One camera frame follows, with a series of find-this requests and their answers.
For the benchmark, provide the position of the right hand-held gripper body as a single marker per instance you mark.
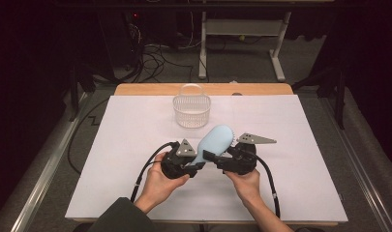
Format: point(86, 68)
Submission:
point(243, 159)

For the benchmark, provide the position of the white table cover sheet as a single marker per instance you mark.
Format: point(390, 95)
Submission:
point(119, 145)

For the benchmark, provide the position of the light blue hairbrush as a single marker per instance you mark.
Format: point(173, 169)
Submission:
point(216, 140)

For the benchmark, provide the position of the person's right hand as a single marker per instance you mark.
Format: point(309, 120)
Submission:
point(248, 187)

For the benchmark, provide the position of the black computer tower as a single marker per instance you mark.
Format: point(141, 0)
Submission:
point(119, 38)

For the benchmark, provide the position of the person's left hand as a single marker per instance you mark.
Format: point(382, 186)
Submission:
point(159, 187)

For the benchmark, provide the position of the white plastic basket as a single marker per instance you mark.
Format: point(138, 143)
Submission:
point(192, 111)

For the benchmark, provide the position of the aluminium floor rail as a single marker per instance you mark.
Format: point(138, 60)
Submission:
point(42, 180)
point(361, 167)

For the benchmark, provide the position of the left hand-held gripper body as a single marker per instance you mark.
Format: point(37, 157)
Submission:
point(174, 164)

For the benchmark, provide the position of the black metal stand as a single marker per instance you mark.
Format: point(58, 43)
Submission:
point(339, 96)
point(75, 93)

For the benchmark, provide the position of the white metal desk frame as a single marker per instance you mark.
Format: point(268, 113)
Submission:
point(242, 27)

